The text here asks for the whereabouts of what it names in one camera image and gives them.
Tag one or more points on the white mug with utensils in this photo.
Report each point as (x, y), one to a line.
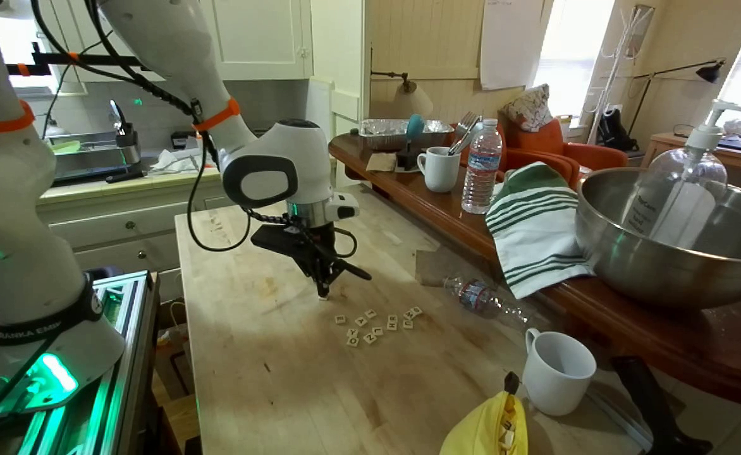
(438, 170)

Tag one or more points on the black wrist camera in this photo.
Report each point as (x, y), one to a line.
(271, 238)

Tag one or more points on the white wall cabinet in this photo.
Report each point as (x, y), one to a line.
(259, 37)

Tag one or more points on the dark brown wooden counter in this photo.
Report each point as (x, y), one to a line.
(724, 355)

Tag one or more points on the cream letter tile O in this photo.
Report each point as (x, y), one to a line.
(351, 342)

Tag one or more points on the cream letter tile T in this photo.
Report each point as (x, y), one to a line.
(360, 322)

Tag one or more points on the cream letter tile R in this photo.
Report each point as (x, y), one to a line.
(412, 314)

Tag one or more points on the white crumpled cloth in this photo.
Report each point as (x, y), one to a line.
(174, 160)

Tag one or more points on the empty white mug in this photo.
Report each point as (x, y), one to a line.
(558, 379)

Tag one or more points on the aluminium foil tray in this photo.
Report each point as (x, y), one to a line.
(383, 127)

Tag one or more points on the cream letter tile Y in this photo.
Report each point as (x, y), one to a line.
(370, 338)

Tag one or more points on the crushed clear plastic bottle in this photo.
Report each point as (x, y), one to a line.
(472, 294)

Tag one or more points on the green lit aluminium base frame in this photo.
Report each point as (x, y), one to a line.
(125, 337)

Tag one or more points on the clear plastic water bottle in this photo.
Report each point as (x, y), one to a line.
(480, 176)

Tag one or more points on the cream letter tile U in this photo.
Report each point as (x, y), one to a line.
(419, 308)

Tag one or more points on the black clamp boom rod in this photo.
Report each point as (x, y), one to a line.
(91, 60)

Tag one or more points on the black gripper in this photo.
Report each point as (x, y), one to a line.
(314, 241)

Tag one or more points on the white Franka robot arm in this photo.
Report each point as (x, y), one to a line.
(15, 211)

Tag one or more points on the green striped white towel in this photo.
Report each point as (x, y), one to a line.
(536, 228)

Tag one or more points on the yellow banana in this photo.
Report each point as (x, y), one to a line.
(486, 429)

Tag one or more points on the steel mixing bowl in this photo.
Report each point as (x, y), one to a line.
(662, 269)

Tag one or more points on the black boots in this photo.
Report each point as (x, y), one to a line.
(612, 130)

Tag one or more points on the white drawer cabinet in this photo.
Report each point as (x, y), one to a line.
(117, 228)

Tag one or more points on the clear soap pump bottle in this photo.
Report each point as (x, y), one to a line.
(680, 192)

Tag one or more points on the cream letter tile A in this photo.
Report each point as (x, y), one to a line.
(373, 314)

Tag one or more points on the small white shade lamp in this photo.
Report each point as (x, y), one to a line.
(409, 99)

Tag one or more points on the cream letter tile N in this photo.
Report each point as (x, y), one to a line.
(379, 331)

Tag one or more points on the patterned cushion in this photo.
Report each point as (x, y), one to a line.
(528, 103)

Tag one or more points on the cream letter tile L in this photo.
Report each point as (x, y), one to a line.
(391, 324)

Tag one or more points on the black desk lamp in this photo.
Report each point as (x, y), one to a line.
(708, 72)

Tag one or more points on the black countertop appliance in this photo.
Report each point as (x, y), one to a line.
(125, 139)

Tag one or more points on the black stand leg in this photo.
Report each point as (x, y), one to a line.
(647, 404)

